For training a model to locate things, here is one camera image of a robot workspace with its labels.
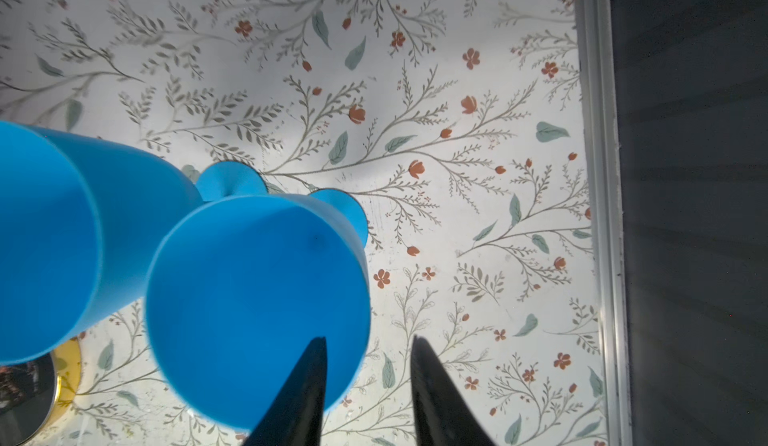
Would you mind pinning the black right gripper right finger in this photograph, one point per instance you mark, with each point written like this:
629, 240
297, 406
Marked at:
441, 416

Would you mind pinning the blue wine glass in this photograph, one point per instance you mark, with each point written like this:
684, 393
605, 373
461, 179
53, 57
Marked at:
240, 286
81, 219

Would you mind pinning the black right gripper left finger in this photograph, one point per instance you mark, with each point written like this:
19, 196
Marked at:
295, 416

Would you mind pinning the blue wine glass front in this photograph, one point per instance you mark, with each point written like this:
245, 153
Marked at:
81, 219

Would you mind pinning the gold wine glass rack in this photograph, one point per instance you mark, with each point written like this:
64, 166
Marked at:
36, 394

